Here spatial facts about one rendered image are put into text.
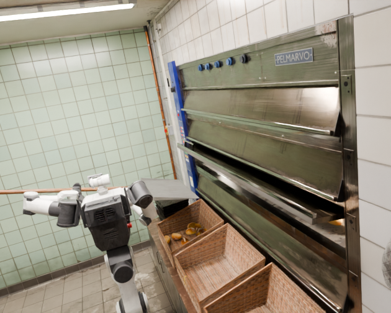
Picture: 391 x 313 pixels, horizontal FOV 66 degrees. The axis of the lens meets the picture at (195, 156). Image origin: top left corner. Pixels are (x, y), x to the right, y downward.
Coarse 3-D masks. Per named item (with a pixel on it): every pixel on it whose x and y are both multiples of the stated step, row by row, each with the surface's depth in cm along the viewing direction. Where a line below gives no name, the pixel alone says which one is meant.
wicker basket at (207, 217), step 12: (192, 204) 289; (204, 204) 282; (180, 216) 288; (192, 216) 292; (204, 216) 281; (216, 216) 254; (168, 228) 286; (180, 228) 291; (204, 228) 281; (216, 228) 254; (180, 240) 275; (192, 240) 236; (168, 252) 249
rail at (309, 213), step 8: (192, 152) 238; (208, 160) 208; (224, 168) 184; (240, 176) 165; (256, 184) 150; (264, 192) 144; (272, 192) 138; (280, 200) 132; (288, 200) 128; (296, 208) 122; (304, 208) 119; (312, 216) 114
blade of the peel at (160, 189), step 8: (152, 184) 259; (160, 184) 261; (168, 184) 262; (176, 184) 264; (184, 184) 266; (152, 192) 238; (160, 192) 240; (168, 192) 241; (176, 192) 243; (184, 192) 244; (192, 192) 246
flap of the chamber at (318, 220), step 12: (216, 156) 224; (216, 168) 196; (240, 168) 189; (252, 168) 189; (240, 180) 166; (252, 180) 164; (264, 180) 164; (276, 180) 163; (276, 192) 144; (288, 192) 144; (300, 192) 144; (300, 204) 128; (312, 204) 128; (324, 204) 128; (336, 204) 128; (300, 216) 120; (324, 216) 116; (336, 216) 118
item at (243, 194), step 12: (204, 168) 273; (216, 180) 246; (228, 180) 234; (240, 192) 208; (252, 204) 193; (264, 204) 184; (276, 216) 168; (288, 216) 166; (288, 228) 159; (300, 228) 152; (312, 240) 142; (324, 240) 139; (324, 252) 136; (336, 252) 129
